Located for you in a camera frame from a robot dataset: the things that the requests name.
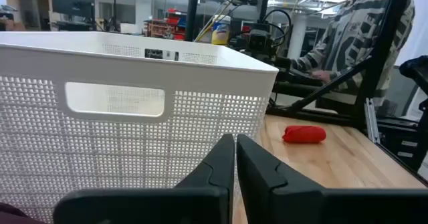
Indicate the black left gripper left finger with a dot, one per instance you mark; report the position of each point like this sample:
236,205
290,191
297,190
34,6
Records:
207,204

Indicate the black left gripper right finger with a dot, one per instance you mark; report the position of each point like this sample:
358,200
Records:
274,200

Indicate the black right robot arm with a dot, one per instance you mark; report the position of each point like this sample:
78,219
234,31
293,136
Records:
259,41

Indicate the white perforated plastic basket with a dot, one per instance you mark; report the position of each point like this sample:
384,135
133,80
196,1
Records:
133,67

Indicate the red rolled bandage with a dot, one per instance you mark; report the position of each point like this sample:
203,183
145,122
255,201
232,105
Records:
304,134

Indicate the person's hand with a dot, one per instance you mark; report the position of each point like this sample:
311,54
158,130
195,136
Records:
321,76

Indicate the yellow disinfecting wipes canister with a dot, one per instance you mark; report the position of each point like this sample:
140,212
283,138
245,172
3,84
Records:
220,31

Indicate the red storage shelf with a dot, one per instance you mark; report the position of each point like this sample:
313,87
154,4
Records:
167,26

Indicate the person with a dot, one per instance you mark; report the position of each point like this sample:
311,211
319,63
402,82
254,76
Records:
354,33

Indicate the black office chair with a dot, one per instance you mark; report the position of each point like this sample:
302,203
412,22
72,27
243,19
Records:
414,67

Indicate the purple cloth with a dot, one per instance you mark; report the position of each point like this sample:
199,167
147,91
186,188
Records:
13,215

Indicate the aluminium frame bracket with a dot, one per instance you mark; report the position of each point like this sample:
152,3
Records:
372,120

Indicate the black metal frame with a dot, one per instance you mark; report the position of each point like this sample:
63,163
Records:
384,43

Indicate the dark wall monitor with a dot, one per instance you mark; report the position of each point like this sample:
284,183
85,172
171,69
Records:
72,1

